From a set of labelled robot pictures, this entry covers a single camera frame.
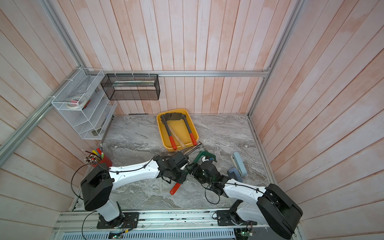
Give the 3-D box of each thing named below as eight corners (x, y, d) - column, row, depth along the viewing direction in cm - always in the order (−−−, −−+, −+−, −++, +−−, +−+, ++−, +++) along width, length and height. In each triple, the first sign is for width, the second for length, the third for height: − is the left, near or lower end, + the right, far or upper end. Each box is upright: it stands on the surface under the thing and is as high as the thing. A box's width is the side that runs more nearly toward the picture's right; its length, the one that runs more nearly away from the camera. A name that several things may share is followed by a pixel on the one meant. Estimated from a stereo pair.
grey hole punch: (240, 177, 90) (243, 174, 85) (230, 157, 99) (232, 152, 94) (245, 176, 90) (248, 172, 86) (235, 155, 99) (238, 151, 95)
